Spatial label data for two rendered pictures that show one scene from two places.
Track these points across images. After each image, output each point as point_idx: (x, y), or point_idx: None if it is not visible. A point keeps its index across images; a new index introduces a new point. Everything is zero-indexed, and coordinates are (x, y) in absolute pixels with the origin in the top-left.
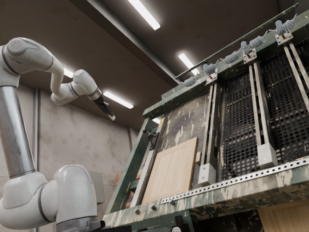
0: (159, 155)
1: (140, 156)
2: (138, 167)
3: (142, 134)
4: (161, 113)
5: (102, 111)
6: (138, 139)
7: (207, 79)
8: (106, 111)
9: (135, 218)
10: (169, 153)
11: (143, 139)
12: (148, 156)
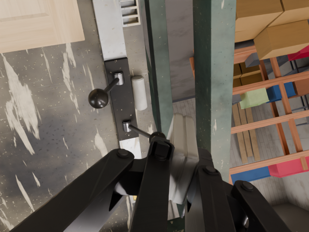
0: (64, 22)
1: (198, 65)
2: (194, 19)
3: (210, 152)
4: (167, 223)
5: (265, 211)
6: (221, 132)
7: None
8: (167, 186)
9: None
10: (2, 16)
11: (205, 134)
12: (117, 24)
